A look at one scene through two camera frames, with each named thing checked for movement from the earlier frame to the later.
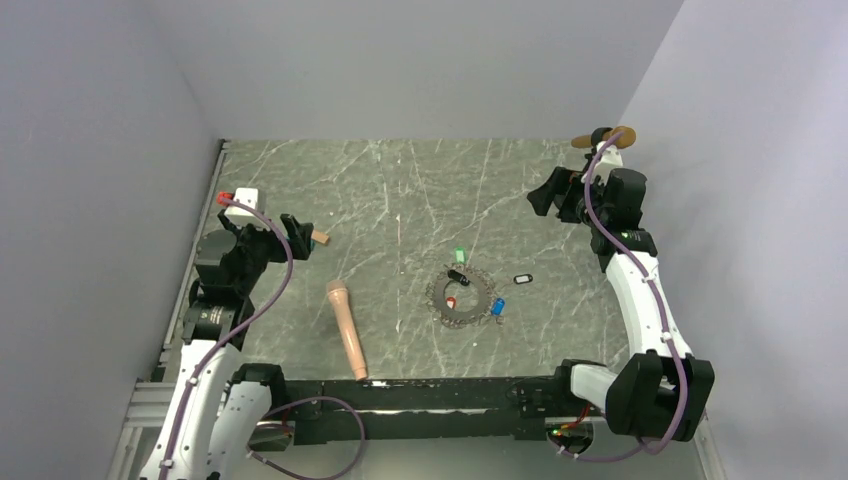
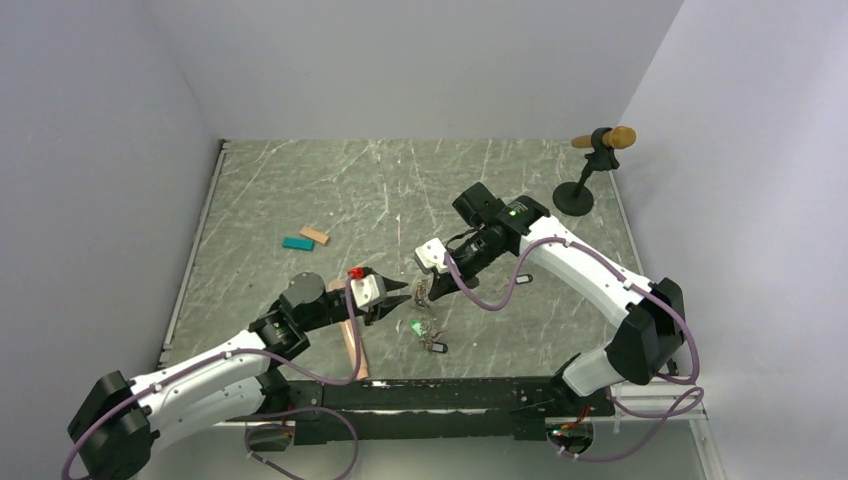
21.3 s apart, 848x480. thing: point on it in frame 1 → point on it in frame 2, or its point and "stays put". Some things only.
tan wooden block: x=320 y=237 stays put
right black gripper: x=563 y=182 → x=442 y=285
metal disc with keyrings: x=467 y=274 → x=430 y=331
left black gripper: x=301 y=231 → x=381 y=309
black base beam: x=419 y=409 stays put
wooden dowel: x=625 y=141 stays put
